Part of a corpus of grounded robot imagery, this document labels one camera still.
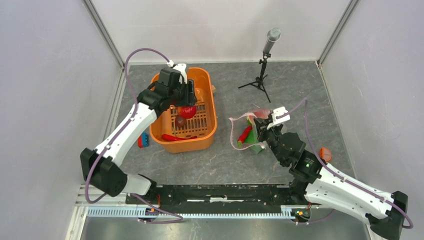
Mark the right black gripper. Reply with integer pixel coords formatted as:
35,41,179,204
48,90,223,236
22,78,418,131
254,117,287,166

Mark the clear polka dot zip bag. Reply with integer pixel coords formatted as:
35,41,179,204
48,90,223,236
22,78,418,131
229,108,271,154

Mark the red toy tomato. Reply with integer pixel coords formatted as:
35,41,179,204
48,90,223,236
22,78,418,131
177,106,197,119

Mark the red toy chili pepper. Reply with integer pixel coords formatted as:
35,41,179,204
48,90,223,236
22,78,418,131
237,125,253,146

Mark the green toy bok choy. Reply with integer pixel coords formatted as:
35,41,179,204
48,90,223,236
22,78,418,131
244,129,265,154

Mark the orange plastic basket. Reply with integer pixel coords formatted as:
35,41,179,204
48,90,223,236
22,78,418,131
149,67,218,154

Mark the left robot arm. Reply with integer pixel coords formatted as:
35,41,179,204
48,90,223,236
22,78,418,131
80,63,197,204

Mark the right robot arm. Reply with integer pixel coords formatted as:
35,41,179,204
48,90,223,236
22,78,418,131
252,118,408,240

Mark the dark purple toy plum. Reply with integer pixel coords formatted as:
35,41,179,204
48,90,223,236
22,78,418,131
174,115,187,129

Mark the black tripod stand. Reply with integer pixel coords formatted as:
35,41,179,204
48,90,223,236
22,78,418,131
238,54,271,103

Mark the blue red toy block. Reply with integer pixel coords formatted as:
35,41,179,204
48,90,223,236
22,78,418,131
137,132,150,149

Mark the silver microphone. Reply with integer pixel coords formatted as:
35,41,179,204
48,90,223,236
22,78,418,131
262,27,281,58

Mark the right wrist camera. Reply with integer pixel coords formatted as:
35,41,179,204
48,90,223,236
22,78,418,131
266,106,291,130

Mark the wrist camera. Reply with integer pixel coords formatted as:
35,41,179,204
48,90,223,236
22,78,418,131
166,60,188,84
266,106,291,130

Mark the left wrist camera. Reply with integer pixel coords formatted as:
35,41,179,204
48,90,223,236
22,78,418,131
166,60,188,84

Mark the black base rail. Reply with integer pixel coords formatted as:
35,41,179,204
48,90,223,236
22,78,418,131
143,184,309,214

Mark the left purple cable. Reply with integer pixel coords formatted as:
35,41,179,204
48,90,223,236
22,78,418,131
84,48,185,225

